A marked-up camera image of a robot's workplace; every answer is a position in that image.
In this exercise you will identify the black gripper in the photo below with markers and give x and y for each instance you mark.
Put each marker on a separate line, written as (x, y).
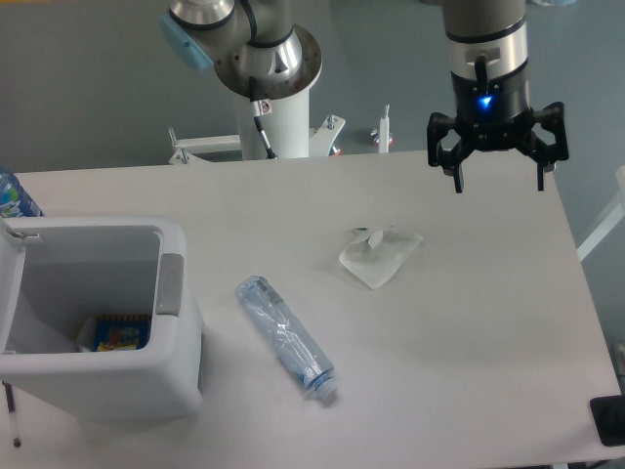
(490, 110)

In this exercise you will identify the white wrapper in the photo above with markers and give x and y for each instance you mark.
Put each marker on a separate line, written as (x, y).
(375, 254)

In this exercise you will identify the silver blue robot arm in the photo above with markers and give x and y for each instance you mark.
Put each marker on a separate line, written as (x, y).
(487, 40)

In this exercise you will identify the white plastic trash can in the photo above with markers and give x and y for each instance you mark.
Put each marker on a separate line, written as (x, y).
(59, 274)

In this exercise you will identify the black device at table edge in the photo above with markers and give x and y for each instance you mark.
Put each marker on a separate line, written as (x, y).
(608, 414)

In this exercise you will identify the crushed clear plastic bottle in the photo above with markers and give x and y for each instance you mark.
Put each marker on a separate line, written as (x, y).
(291, 341)

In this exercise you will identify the blue yellow snack packet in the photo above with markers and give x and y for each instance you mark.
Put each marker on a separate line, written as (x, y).
(121, 333)

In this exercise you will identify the blue labelled drink bottle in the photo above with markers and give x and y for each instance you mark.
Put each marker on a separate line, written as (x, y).
(15, 200)

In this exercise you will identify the black white pen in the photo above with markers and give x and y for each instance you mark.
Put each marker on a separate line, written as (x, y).
(12, 411)

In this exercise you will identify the white bracket with bolt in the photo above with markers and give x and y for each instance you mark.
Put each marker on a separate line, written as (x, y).
(382, 136)

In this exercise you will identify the white frame bar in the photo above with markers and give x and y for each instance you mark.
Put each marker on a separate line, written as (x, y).
(608, 219)

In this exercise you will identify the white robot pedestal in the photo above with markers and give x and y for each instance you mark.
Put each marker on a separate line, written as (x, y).
(270, 88)

